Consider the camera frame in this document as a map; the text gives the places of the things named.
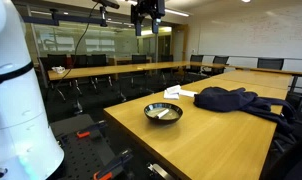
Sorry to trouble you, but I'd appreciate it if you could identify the black perforated mounting table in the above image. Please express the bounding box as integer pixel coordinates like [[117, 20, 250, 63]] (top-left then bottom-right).
[[49, 113, 135, 180]]

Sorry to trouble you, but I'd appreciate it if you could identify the white marker with black cap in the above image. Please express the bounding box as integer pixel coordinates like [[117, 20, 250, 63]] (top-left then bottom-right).
[[156, 108, 171, 120]]

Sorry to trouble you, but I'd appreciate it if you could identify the wall whiteboard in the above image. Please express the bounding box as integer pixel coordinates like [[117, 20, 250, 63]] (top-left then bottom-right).
[[197, 4, 302, 61]]

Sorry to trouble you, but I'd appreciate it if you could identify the long wooden conference table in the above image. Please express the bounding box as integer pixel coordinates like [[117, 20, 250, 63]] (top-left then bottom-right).
[[46, 60, 227, 82]]

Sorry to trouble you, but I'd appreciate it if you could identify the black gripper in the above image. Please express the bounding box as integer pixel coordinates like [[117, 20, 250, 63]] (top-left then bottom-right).
[[130, 0, 166, 37]]

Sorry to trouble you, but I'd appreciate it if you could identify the white folded paper stack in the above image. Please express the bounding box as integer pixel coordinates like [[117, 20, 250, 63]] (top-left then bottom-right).
[[163, 84, 182, 101]]

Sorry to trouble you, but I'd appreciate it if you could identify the black hanging cable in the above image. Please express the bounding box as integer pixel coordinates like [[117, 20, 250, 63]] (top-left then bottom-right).
[[44, 2, 100, 108]]

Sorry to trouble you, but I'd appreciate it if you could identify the wooden table with metal leg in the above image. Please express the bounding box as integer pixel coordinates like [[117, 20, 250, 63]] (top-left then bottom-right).
[[224, 64, 302, 94]]

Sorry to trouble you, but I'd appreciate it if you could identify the silver metal table bracket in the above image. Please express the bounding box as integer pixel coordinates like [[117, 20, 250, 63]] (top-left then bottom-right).
[[146, 162, 176, 180]]

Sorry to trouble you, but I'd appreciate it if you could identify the small white teapot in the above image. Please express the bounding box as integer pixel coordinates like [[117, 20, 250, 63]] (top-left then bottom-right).
[[51, 65, 66, 75]]

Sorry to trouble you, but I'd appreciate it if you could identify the dark navy jacket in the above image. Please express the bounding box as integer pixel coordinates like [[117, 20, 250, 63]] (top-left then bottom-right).
[[193, 86, 297, 135]]

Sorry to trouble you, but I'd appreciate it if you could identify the dark round bowl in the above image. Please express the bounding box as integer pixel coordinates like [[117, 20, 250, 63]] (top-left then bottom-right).
[[143, 102, 184, 125]]

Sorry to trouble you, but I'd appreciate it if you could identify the black camera on stand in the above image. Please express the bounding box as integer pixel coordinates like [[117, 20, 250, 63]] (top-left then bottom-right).
[[91, 0, 121, 28]]

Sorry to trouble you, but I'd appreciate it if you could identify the flat white paper sheet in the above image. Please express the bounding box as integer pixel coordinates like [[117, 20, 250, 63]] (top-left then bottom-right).
[[179, 89, 199, 99]]

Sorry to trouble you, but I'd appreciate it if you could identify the black overhead mounting beam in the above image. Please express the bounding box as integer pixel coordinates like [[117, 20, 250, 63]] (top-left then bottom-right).
[[21, 8, 108, 27]]

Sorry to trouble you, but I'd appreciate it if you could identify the black clamp orange handle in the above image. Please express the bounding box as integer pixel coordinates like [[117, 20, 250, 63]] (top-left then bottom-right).
[[92, 148, 134, 180], [75, 119, 108, 140]]

